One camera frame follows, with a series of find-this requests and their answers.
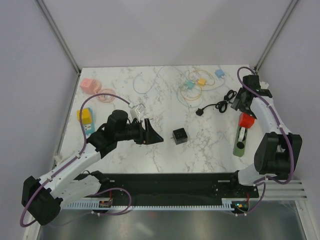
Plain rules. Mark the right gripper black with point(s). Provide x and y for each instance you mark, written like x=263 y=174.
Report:
x=237 y=104

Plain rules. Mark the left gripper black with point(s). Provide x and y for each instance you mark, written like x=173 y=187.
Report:
x=152 y=137

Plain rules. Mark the red cube power socket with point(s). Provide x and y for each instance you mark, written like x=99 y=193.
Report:
x=246 y=121

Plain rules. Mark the black cube power socket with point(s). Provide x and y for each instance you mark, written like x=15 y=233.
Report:
x=180 y=136

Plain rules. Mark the blue charger plug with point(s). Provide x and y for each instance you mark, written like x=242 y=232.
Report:
x=220 y=73

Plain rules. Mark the yellow charger plug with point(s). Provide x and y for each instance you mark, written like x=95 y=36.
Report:
x=201 y=82

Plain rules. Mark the green power strip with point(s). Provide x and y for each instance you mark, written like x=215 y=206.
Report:
x=240 y=141

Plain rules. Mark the teal charger plug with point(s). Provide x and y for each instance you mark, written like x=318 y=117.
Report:
x=189 y=85

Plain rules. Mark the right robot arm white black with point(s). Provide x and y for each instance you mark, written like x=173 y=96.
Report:
x=277 y=154

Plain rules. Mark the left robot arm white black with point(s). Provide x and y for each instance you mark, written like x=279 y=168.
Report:
x=45 y=196

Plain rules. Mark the yellow cube power socket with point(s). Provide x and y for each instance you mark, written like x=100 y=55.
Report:
x=86 y=116

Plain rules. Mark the pink cube power socket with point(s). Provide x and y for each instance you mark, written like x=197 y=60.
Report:
x=90 y=86

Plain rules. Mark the teal power strip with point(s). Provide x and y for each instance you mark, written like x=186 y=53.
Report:
x=89 y=128

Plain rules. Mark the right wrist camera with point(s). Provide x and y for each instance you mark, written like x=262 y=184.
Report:
x=254 y=82

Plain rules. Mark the white slotted cable duct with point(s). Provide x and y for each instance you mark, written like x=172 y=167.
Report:
x=94 y=204

